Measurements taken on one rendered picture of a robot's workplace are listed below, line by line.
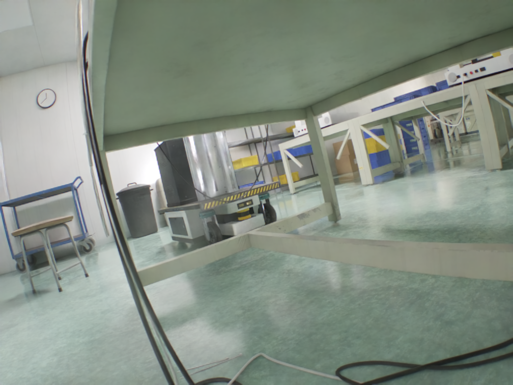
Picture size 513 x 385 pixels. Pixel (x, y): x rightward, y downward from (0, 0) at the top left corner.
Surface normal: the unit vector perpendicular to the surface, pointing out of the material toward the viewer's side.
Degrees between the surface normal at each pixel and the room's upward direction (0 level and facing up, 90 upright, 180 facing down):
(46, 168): 90
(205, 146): 90
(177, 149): 90
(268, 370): 0
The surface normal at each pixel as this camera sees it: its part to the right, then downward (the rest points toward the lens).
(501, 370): -0.24, -0.97
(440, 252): -0.83, 0.24
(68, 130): 0.51, -0.07
